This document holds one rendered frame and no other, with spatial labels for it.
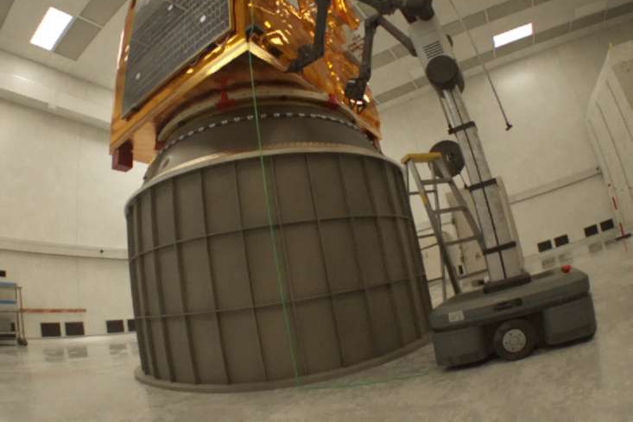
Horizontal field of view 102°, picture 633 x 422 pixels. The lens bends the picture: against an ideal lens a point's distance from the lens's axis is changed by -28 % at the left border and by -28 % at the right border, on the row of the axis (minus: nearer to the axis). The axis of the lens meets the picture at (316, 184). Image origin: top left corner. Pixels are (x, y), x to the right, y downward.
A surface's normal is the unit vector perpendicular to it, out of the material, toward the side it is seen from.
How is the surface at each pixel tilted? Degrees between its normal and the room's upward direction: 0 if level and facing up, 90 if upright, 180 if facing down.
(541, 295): 90
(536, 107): 90
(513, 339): 90
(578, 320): 90
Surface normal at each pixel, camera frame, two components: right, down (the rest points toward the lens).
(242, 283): -0.05, -0.29
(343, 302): 0.37, -0.34
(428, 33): -0.54, -0.16
